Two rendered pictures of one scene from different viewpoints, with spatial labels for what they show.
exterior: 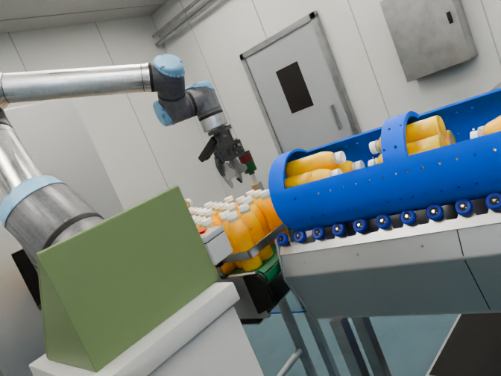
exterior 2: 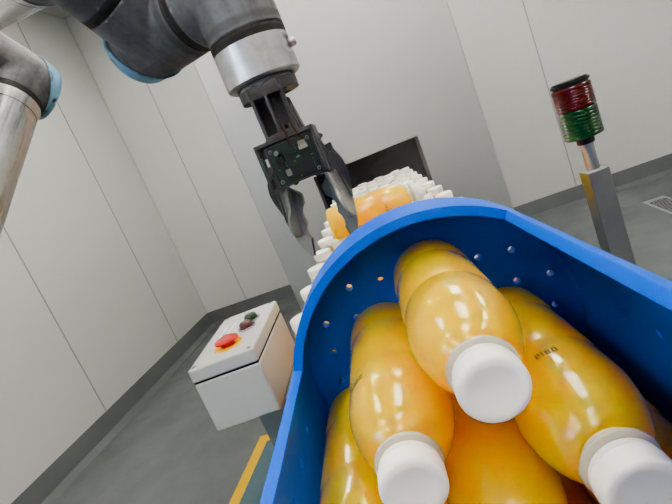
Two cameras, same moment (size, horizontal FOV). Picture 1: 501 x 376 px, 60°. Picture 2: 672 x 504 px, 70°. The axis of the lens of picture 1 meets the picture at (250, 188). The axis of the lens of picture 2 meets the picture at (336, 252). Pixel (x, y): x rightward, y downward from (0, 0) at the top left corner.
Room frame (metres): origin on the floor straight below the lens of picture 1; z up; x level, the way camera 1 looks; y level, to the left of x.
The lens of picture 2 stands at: (1.23, -0.48, 1.31)
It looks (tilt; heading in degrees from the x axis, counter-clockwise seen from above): 12 degrees down; 58
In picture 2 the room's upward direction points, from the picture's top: 22 degrees counter-clockwise
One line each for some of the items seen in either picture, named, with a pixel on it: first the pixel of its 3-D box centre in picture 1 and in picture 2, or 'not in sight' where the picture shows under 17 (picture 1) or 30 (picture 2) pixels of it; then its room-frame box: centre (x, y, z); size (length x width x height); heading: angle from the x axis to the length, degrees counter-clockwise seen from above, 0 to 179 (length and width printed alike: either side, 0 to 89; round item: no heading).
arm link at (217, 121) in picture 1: (215, 123); (261, 66); (1.56, 0.03, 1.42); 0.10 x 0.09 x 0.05; 141
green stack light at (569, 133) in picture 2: (249, 166); (580, 122); (2.08, -0.03, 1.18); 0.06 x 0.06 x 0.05
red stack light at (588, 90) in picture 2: (245, 158); (573, 97); (2.08, -0.03, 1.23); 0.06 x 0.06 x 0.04
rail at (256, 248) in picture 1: (279, 230); not in sight; (1.61, -0.04, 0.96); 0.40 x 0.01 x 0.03; 141
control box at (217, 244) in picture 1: (198, 248); (249, 358); (1.46, 0.24, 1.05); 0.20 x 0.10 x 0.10; 51
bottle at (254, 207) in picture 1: (257, 224); not in sight; (1.69, 0.03, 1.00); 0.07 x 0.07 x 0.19
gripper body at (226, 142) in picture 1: (224, 144); (286, 134); (1.55, 0.02, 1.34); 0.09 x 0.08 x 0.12; 51
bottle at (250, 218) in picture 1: (254, 233); not in sight; (1.57, 0.05, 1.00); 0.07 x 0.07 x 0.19
